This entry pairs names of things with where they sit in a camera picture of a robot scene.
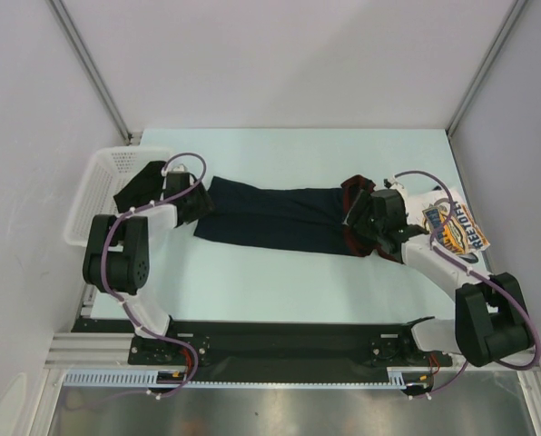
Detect white tank top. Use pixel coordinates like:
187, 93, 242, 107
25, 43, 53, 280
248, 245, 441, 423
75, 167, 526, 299
406, 186, 489, 264

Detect navy tank top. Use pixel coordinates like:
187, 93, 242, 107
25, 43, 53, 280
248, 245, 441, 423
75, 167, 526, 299
193, 174, 392, 260

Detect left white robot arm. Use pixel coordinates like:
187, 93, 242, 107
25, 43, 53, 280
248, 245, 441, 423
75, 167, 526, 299
83, 170, 213, 363

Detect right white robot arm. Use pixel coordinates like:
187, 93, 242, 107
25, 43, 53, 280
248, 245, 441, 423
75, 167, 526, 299
344, 189, 540, 367

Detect black garment in basket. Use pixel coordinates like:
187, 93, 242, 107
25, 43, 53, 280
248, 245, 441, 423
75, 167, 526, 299
113, 161, 165, 213

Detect white plastic basket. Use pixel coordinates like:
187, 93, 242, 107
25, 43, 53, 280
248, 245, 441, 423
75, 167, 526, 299
64, 146, 171, 247

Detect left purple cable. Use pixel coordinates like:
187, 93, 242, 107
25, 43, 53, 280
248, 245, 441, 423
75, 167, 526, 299
98, 152, 208, 391

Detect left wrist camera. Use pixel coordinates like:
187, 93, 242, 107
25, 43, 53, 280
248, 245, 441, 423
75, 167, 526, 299
166, 164, 189, 173

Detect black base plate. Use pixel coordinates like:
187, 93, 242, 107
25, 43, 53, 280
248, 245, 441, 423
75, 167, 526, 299
70, 319, 462, 385

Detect right aluminium frame post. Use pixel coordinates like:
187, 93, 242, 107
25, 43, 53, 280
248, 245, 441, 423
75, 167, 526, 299
445, 0, 531, 140

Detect aluminium frame post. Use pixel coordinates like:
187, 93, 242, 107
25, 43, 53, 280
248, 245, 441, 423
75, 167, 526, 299
445, 0, 531, 140
45, 0, 133, 145

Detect right cable duct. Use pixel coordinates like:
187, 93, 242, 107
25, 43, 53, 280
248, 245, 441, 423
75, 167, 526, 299
388, 367, 434, 389

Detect cable duct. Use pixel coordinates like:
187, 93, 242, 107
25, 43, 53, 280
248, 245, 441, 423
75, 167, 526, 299
64, 369, 194, 388
388, 367, 434, 389

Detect left cable duct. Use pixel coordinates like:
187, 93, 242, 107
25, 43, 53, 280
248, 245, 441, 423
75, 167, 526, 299
64, 369, 194, 388

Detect left aluminium frame post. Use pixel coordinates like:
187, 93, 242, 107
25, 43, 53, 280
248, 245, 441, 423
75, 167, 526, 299
45, 0, 133, 145

